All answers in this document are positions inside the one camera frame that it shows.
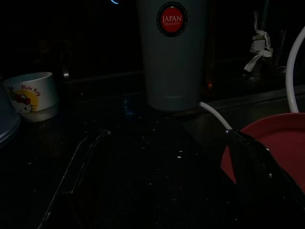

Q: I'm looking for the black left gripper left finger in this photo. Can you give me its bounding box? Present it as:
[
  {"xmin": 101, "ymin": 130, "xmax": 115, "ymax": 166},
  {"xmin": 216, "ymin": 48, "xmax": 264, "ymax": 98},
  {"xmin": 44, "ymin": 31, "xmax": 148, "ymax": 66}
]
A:
[{"xmin": 38, "ymin": 129, "xmax": 112, "ymax": 229}]

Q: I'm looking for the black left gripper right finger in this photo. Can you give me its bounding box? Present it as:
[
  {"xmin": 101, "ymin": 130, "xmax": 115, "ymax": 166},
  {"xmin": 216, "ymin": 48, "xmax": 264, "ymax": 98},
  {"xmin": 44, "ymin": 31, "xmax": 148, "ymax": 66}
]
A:
[{"xmin": 225, "ymin": 129, "xmax": 305, "ymax": 229}]

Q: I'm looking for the pink plastic plate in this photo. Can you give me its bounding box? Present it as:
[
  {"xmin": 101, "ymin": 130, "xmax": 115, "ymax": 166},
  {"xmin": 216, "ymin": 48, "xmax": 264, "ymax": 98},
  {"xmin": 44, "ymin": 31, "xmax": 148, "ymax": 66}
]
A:
[{"xmin": 220, "ymin": 113, "xmax": 305, "ymax": 194}]

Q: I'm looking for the white Hello Kitty mug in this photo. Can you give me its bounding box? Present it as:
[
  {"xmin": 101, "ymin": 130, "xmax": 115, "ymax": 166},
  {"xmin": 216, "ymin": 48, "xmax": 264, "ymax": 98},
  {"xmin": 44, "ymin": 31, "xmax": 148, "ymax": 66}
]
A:
[{"xmin": 2, "ymin": 72, "xmax": 60, "ymax": 123}]

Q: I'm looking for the stainless steel sink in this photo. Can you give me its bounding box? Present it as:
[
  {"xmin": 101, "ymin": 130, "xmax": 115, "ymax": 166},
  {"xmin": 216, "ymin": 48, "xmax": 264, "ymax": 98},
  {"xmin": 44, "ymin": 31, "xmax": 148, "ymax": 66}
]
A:
[{"xmin": 183, "ymin": 83, "xmax": 305, "ymax": 153}]

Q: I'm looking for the grey water filter canister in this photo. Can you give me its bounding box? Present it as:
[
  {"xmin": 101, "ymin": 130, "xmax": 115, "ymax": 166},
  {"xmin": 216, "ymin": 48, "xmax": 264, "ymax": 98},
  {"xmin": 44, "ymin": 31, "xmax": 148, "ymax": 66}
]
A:
[{"xmin": 136, "ymin": 0, "xmax": 212, "ymax": 113}]

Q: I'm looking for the white cloth tie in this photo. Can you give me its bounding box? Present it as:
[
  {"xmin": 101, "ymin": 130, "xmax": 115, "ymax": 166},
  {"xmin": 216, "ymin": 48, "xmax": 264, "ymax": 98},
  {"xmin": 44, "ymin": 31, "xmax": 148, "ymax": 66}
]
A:
[{"xmin": 243, "ymin": 30, "xmax": 274, "ymax": 72}]

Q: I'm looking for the dark metal faucet pipe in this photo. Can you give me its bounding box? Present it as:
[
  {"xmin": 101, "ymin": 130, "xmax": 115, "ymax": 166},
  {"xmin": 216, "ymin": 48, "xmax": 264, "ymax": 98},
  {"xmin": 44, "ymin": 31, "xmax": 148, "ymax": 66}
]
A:
[{"xmin": 256, "ymin": 0, "xmax": 272, "ymax": 77}]

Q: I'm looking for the white flexible hose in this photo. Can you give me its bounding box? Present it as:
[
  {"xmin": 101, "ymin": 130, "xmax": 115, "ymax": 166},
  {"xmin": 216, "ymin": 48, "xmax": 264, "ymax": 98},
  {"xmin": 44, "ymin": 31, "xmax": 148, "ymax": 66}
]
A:
[{"xmin": 199, "ymin": 23, "xmax": 305, "ymax": 132}]

